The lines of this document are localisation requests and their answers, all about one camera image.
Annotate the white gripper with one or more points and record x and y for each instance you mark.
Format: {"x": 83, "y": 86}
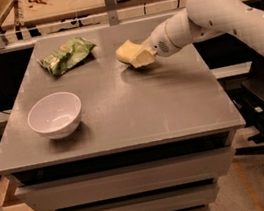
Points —
{"x": 160, "y": 43}

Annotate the yellow sponge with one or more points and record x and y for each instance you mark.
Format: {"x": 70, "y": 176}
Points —
{"x": 128, "y": 51}

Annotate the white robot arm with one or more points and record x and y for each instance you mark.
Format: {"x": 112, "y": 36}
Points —
{"x": 202, "y": 20}

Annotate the white bowl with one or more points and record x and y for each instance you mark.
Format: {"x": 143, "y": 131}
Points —
{"x": 56, "y": 116}

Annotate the green chip bag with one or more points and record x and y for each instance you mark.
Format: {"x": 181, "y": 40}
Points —
{"x": 67, "y": 56}

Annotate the grey drawer cabinet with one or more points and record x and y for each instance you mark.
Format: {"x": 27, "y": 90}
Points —
{"x": 154, "y": 139}

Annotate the middle metal bracket post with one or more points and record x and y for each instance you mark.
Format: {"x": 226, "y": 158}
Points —
{"x": 111, "y": 12}

